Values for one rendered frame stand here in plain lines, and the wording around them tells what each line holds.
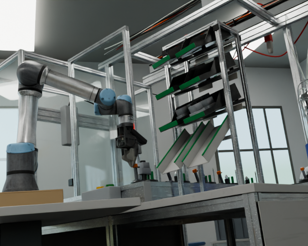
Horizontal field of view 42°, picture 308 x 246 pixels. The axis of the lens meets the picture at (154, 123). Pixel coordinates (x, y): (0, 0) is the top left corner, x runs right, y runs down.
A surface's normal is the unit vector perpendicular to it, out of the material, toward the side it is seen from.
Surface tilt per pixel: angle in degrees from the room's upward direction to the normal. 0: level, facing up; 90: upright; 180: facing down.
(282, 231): 90
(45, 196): 90
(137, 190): 90
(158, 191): 90
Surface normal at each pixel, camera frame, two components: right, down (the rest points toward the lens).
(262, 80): 0.29, -0.29
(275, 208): 0.72, -0.26
